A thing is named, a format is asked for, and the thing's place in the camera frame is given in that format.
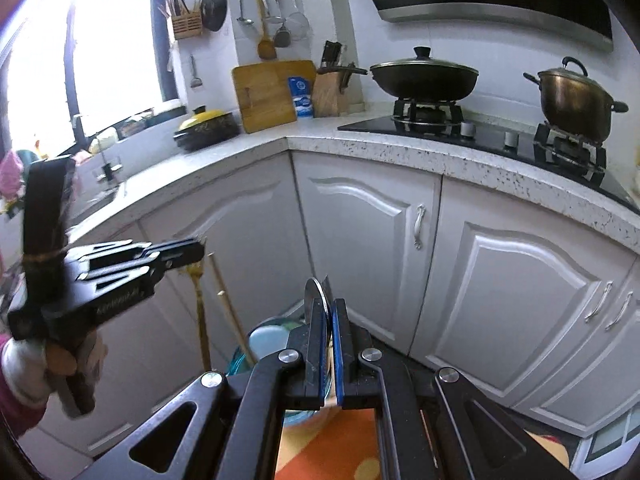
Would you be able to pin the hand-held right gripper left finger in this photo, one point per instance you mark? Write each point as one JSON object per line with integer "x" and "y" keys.
{"x": 312, "y": 360}

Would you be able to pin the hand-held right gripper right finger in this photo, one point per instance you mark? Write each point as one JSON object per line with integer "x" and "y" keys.
{"x": 340, "y": 360}

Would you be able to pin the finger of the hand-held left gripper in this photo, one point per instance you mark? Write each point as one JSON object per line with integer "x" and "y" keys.
{"x": 165, "y": 262}
{"x": 150, "y": 249}

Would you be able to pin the metal spoon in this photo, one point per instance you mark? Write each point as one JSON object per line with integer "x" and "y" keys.
{"x": 315, "y": 292}

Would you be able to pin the wooden chopstick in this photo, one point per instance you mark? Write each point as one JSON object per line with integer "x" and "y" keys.
{"x": 230, "y": 310}

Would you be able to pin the person's left forearm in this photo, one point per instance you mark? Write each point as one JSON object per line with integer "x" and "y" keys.
{"x": 20, "y": 417}

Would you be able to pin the person's left hand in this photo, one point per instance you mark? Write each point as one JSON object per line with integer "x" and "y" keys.
{"x": 30, "y": 365}

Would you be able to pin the pink cloth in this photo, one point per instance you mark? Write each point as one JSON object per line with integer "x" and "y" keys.
{"x": 11, "y": 175}

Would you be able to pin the black kitchen faucet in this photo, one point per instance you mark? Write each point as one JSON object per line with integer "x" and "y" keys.
{"x": 105, "y": 160}

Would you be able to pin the orange yellow printed mat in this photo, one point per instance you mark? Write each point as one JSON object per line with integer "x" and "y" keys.
{"x": 330, "y": 450}

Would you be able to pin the clay pot with yellow lid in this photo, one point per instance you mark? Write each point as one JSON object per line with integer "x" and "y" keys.
{"x": 207, "y": 127}

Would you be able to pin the metal peeler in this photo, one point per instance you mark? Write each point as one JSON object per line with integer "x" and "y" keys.
{"x": 196, "y": 81}

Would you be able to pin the kitchen window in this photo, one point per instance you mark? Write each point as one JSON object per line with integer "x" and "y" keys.
{"x": 115, "y": 35}

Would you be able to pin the wooden cutting board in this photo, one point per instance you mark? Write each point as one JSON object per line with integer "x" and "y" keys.
{"x": 265, "y": 95}

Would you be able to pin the blue white packet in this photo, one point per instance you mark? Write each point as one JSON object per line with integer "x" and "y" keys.
{"x": 302, "y": 102}

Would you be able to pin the wooden spatula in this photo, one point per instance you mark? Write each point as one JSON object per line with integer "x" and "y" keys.
{"x": 266, "y": 49}

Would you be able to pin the wooden knife block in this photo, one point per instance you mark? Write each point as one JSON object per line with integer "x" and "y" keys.
{"x": 330, "y": 95}

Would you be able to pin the black hanging frying pan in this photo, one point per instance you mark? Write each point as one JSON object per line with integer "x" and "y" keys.
{"x": 214, "y": 10}

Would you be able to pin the metal ladle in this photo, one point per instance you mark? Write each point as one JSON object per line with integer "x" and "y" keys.
{"x": 245, "y": 20}

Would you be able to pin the grey skimmer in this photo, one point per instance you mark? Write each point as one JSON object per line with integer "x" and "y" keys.
{"x": 282, "y": 37}

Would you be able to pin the black burner grate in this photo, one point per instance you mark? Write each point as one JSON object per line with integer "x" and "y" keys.
{"x": 592, "y": 160}
{"x": 405, "y": 110}

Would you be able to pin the silver stove knob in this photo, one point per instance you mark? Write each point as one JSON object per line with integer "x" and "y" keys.
{"x": 511, "y": 140}
{"x": 467, "y": 130}

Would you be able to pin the black glass gas stove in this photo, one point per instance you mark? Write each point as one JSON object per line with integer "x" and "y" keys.
{"x": 485, "y": 140}

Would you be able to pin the metal mesh strainer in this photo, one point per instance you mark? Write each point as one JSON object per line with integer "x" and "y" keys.
{"x": 298, "y": 25}

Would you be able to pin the black wok with lid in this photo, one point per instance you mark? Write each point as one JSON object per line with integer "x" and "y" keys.
{"x": 425, "y": 82}

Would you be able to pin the brass pot with lid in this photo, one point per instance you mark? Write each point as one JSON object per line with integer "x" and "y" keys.
{"x": 575, "y": 105}

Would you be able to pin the wooden wall utensil holder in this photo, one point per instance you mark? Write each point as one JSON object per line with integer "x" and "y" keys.
{"x": 187, "y": 27}

